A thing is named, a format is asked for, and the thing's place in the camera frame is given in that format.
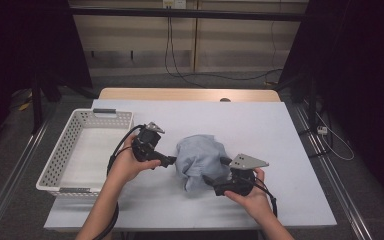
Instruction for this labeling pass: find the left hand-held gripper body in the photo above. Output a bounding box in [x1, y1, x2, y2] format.
[131, 121, 165, 163]

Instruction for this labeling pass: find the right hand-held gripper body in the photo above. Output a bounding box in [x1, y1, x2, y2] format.
[213, 153, 270, 197]

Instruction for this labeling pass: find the light blue tank top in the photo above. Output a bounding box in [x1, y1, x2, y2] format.
[174, 134, 232, 193]

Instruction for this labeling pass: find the white perforated plastic basket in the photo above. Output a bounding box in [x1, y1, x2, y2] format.
[35, 108, 135, 200]

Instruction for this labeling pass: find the person's left hand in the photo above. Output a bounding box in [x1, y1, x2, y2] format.
[109, 134, 162, 188]

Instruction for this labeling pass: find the person's right hand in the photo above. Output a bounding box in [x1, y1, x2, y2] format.
[224, 168, 274, 221]

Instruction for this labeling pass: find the white foam board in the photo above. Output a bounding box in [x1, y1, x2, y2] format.
[43, 99, 338, 232]

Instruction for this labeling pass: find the black metal stand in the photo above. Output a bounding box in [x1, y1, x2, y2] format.
[29, 71, 99, 134]
[273, 71, 319, 132]

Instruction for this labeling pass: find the black horizontal metal bar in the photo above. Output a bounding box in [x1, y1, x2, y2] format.
[69, 7, 309, 23]

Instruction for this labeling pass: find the black curtain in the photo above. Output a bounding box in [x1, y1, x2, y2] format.
[0, 0, 93, 158]
[278, 0, 384, 214]

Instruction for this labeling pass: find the right hand-held gripper black cable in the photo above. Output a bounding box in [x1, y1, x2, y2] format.
[253, 178, 279, 218]

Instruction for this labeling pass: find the hand-held gripper black cable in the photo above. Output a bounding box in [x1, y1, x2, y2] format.
[253, 178, 279, 218]
[91, 124, 146, 240]

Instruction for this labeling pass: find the left hand-held gripper black cable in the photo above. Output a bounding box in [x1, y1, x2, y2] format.
[91, 124, 146, 240]

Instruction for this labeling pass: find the black hanging cable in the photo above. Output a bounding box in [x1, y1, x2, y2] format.
[164, 17, 209, 89]
[168, 17, 284, 82]

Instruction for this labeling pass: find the white cable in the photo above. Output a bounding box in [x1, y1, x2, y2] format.
[314, 111, 355, 162]

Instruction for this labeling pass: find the thin black cable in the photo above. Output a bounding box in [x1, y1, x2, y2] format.
[269, 18, 278, 69]

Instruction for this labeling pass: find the white wall socket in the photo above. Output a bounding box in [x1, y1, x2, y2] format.
[162, 0, 188, 10]

